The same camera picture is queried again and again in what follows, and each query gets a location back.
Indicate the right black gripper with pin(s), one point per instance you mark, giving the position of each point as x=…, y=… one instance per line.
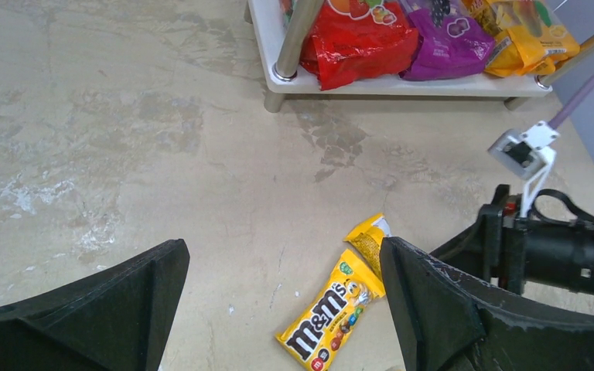
x=516, y=250

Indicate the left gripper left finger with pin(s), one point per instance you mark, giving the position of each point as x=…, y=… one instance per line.
x=116, y=319

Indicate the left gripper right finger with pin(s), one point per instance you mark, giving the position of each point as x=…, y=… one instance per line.
x=446, y=319

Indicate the white two-tier shelf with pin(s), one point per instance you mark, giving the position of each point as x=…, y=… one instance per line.
x=280, y=48

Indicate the purple candy bag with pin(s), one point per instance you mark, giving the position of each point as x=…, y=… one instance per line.
x=451, y=44

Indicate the red candy bag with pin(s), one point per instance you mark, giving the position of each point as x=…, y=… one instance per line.
x=358, y=40

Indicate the yellow M&M bag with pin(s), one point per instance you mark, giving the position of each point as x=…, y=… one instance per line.
x=316, y=336

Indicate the yellow candy bag back-side middle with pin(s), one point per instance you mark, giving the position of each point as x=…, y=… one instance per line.
x=367, y=238

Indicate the orange candy bag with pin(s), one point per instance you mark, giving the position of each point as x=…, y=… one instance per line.
x=529, y=37

